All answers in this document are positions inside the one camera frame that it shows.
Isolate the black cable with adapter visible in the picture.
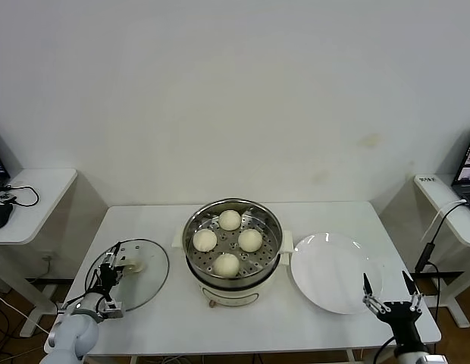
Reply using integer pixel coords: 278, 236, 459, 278
414, 200, 467, 310

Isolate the white side table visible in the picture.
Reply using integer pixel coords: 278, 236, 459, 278
412, 172, 470, 329
0, 168, 79, 338

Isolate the thin black looped cable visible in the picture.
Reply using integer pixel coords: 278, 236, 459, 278
2, 184, 41, 208

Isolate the round glass pot lid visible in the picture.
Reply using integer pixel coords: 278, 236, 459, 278
85, 237, 171, 314

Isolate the perforated steel steamer basket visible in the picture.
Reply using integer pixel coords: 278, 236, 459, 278
182, 197, 284, 281

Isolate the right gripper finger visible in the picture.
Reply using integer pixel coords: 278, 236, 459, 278
401, 269, 425, 314
362, 271, 388, 316

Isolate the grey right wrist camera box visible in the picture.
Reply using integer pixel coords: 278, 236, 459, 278
419, 352, 448, 364

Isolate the flat white cable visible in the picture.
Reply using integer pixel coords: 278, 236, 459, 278
420, 199, 468, 244

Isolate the black computer mouse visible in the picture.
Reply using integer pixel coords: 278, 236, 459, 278
0, 202, 14, 231

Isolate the white steamed baozi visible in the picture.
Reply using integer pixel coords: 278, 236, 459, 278
237, 228, 264, 253
218, 209, 242, 231
192, 228, 218, 253
212, 253, 240, 278

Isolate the round white plate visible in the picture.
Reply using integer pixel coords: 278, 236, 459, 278
290, 231, 384, 315

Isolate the white floor cable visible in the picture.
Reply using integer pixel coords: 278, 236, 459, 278
0, 290, 56, 337

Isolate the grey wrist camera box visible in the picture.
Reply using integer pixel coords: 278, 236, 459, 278
419, 352, 448, 364
103, 298, 124, 319

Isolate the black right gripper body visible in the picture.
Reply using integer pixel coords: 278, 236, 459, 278
378, 301, 422, 337

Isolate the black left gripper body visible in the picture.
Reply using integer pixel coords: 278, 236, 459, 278
99, 263, 120, 293

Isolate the black open laptop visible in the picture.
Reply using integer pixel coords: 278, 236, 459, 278
450, 124, 470, 213
0, 143, 12, 195

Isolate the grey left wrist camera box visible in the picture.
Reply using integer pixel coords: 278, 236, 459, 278
103, 298, 124, 319

